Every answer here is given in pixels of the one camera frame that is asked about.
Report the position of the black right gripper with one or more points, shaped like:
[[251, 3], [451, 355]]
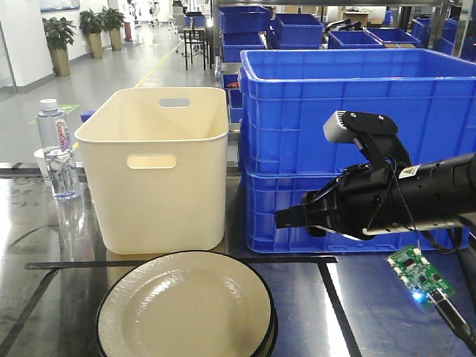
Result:
[[361, 204]]

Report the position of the beige plate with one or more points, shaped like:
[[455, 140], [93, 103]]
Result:
[[190, 303]]

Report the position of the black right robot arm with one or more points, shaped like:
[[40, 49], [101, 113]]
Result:
[[438, 195]]

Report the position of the blue crate lower right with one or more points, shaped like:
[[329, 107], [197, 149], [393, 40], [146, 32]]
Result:
[[267, 194]]

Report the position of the green circuit board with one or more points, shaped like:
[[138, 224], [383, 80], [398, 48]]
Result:
[[418, 275]]

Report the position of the cream plastic basket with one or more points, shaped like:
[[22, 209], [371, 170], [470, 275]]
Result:
[[155, 161]]

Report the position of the clear water bottle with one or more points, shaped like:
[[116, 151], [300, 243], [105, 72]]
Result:
[[55, 137]]

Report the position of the white paper cup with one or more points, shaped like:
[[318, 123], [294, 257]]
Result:
[[40, 160]]

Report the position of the potted plant gold pot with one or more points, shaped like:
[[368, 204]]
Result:
[[59, 33]]

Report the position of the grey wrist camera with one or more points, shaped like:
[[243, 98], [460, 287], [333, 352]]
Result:
[[343, 126]]

